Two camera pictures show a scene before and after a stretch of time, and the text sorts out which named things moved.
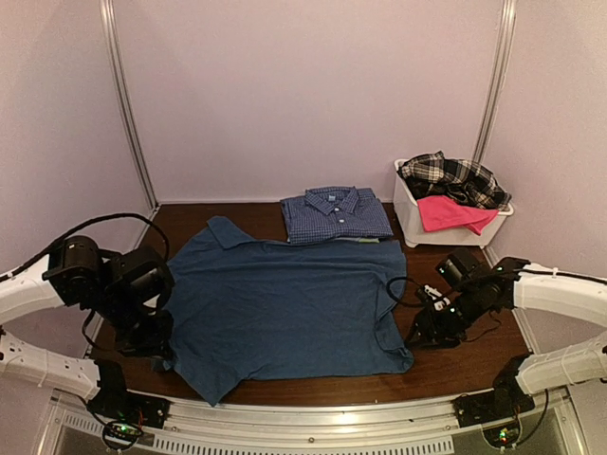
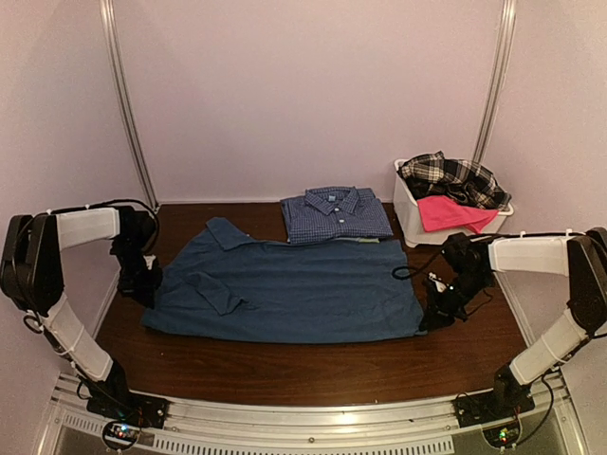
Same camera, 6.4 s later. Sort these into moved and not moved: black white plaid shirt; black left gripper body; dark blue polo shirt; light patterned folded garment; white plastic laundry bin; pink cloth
Moved: dark blue polo shirt; black left gripper body
Not moved: black white plaid shirt; light patterned folded garment; white plastic laundry bin; pink cloth
